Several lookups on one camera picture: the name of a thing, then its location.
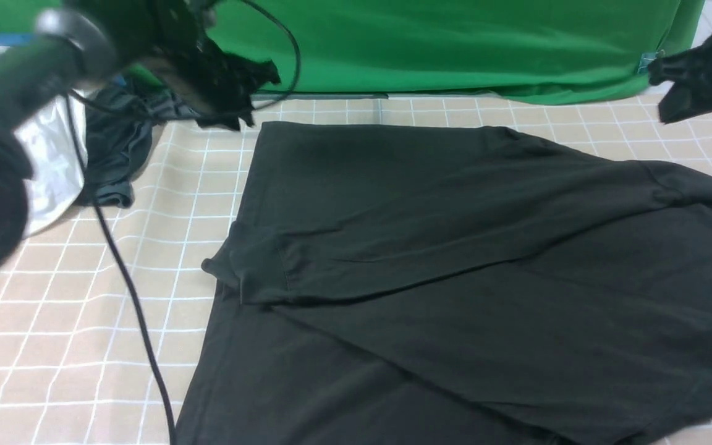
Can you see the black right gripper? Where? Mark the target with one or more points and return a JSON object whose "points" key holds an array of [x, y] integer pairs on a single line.
{"points": [[690, 74]]}

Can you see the white crumpled garment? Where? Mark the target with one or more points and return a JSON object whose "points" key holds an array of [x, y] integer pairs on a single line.
{"points": [[38, 129]]}

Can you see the metal binder clip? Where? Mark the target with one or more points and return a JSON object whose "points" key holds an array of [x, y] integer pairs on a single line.
{"points": [[646, 59]]}

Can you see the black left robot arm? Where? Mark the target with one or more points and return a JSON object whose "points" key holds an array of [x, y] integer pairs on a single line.
{"points": [[85, 43]]}

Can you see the beige grid tablecloth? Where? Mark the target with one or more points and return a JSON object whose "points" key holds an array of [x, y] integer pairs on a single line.
{"points": [[73, 369]]}

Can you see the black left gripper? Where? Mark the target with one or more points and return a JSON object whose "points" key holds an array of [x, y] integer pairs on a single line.
{"points": [[215, 85]]}

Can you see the dark gray long-sleeve top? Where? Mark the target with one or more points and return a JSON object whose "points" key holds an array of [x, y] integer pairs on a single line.
{"points": [[412, 285]]}

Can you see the green backdrop cloth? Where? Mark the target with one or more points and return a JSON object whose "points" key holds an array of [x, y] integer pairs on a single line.
{"points": [[538, 52]]}

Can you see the dark gray crumpled garment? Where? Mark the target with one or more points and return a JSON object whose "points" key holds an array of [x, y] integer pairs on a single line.
{"points": [[118, 148]]}

